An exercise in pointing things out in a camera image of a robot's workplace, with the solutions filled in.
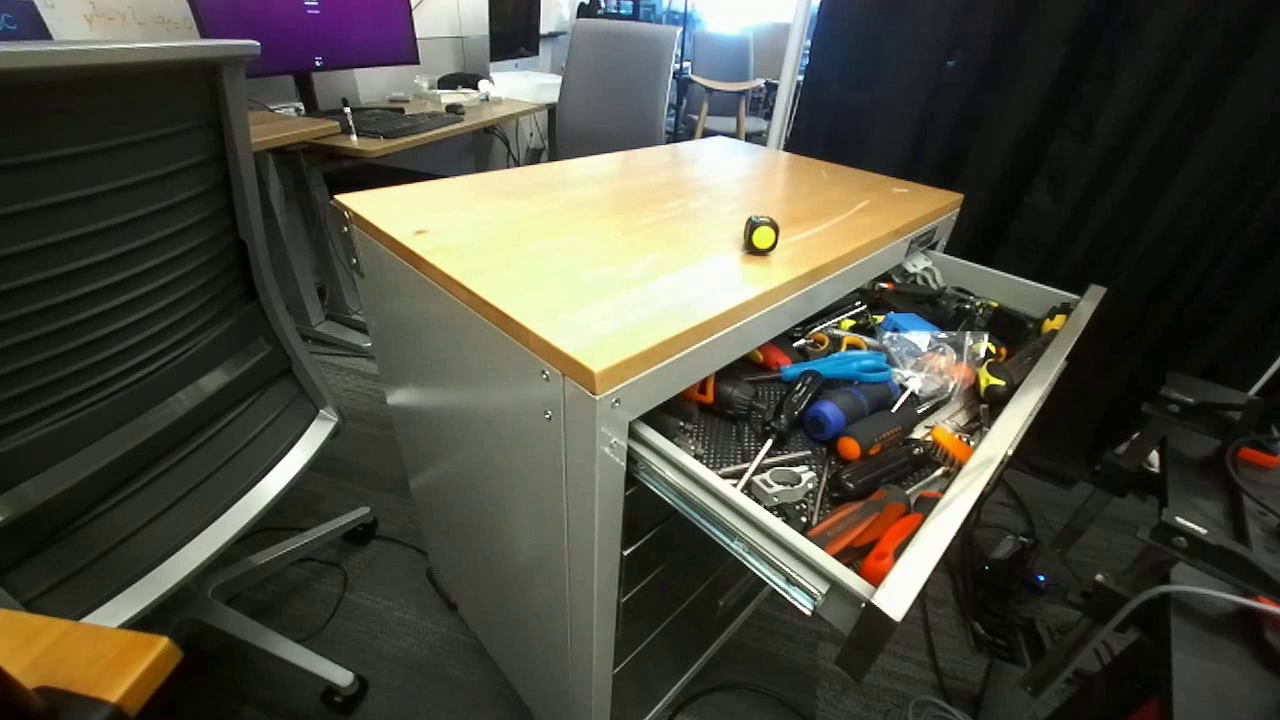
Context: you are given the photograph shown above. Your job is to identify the grey metal tool drawer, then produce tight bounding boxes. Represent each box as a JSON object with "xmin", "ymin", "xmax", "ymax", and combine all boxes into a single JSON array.
[{"xmin": 627, "ymin": 249, "xmax": 1113, "ymax": 685}]

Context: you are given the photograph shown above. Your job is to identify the black screwdriver with steel shaft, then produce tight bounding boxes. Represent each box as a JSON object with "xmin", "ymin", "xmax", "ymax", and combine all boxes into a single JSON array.
[{"xmin": 727, "ymin": 377, "xmax": 824, "ymax": 498}]

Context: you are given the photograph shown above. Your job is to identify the small red tool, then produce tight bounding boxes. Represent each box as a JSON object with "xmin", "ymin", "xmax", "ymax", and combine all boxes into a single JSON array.
[{"xmin": 749, "ymin": 339, "xmax": 801, "ymax": 377}]

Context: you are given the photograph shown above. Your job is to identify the loose steel wrench parts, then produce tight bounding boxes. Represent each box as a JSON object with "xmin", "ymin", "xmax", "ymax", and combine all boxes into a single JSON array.
[{"xmin": 723, "ymin": 451, "xmax": 832, "ymax": 528}]

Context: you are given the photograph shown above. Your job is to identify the grey cabinet with wooden top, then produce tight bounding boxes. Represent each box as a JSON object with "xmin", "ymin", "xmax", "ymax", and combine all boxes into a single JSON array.
[{"xmin": 331, "ymin": 136, "xmax": 966, "ymax": 720}]

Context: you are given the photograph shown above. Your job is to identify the blue black tool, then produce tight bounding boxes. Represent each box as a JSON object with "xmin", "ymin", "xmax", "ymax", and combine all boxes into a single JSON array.
[{"xmin": 875, "ymin": 310, "xmax": 945, "ymax": 339}]

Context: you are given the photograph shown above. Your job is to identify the grey fabric office chair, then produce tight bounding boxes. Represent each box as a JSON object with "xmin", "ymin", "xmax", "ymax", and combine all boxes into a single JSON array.
[{"xmin": 546, "ymin": 15, "xmax": 684, "ymax": 164}]

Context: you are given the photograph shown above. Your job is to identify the wooden armchair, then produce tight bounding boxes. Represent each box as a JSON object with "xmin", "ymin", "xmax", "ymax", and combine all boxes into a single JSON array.
[{"xmin": 677, "ymin": 29, "xmax": 781, "ymax": 143}]

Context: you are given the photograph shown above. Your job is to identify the clear plastic bag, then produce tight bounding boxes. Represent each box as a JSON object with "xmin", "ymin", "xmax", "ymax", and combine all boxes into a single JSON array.
[{"xmin": 875, "ymin": 325, "xmax": 992, "ymax": 399}]

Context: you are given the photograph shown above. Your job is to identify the white paper pile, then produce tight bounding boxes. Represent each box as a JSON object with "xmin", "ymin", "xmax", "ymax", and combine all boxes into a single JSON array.
[{"xmin": 470, "ymin": 74, "xmax": 564, "ymax": 112}]

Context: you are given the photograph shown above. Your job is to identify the black keyboard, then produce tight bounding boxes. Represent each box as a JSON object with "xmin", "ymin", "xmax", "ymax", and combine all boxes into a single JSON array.
[{"xmin": 348, "ymin": 109, "xmax": 470, "ymax": 143}]

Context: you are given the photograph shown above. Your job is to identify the small yellow tool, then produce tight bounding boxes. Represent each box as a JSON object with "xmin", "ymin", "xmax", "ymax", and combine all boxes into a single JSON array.
[{"xmin": 970, "ymin": 357, "xmax": 1013, "ymax": 404}]

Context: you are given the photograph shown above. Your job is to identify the black monitor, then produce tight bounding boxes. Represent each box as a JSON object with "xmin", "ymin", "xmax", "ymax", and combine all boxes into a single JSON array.
[
  {"xmin": 483, "ymin": 0, "xmax": 545, "ymax": 64},
  {"xmin": 0, "ymin": 0, "xmax": 55, "ymax": 45}
]

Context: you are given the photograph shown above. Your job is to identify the monitor with purple screen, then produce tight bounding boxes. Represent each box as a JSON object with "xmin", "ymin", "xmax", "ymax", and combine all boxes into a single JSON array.
[{"xmin": 183, "ymin": 0, "xmax": 424, "ymax": 115}]

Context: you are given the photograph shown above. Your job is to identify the dark mesh office chair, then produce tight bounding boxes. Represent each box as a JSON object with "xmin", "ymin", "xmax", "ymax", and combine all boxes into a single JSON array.
[{"xmin": 0, "ymin": 35, "xmax": 378, "ymax": 717}]

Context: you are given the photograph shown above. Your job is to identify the black curtain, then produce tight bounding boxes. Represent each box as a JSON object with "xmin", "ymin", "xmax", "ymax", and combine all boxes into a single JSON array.
[{"xmin": 787, "ymin": 0, "xmax": 1280, "ymax": 475}]

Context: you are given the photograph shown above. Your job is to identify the black robot platform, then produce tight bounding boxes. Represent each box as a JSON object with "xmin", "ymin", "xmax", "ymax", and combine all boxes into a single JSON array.
[{"xmin": 1013, "ymin": 357, "xmax": 1280, "ymax": 720}]

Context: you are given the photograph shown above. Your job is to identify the light blue handled tool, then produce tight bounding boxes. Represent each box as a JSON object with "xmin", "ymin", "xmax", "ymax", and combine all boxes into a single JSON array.
[{"xmin": 775, "ymin": 345, "xmax": 899, "ymax": 392}]

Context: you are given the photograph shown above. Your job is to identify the blue handled screwdriver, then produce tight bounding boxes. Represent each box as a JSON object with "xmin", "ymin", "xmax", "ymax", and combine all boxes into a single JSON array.
[{"xmin": 796, "ymin": 380, "xmax": 905, "ymax": 450}]

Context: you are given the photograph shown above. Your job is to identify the orange black handled screwdriver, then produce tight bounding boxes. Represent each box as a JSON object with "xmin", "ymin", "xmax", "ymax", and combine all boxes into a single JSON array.
[{"xmin": 829, "ymin": 396, "xmax": 938, "ymax": 470}]

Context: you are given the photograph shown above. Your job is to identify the red handled pliers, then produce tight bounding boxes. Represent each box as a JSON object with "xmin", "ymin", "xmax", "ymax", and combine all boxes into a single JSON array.
[{"xmin": 854, "ymin": 508, "xmax": 926, "ymax": 593}]

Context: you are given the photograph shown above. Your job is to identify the short orange handled tool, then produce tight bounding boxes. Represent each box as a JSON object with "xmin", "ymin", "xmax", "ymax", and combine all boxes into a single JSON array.
[{"xmin": 924, "ymin": 420, "xmax": 979, "ymax": 471}]

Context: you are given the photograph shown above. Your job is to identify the black cable bundle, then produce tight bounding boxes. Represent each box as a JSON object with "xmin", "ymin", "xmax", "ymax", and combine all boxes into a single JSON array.
[{"xmin": 933, "ymin": 475, "xmax": 1072, "ymax": 672}]

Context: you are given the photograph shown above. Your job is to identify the grey cable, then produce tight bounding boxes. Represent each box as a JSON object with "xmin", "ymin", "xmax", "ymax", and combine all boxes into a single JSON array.
[{"xmin": 1093, "ymin": 577, "xmax": 1280, "ymax": 648}]

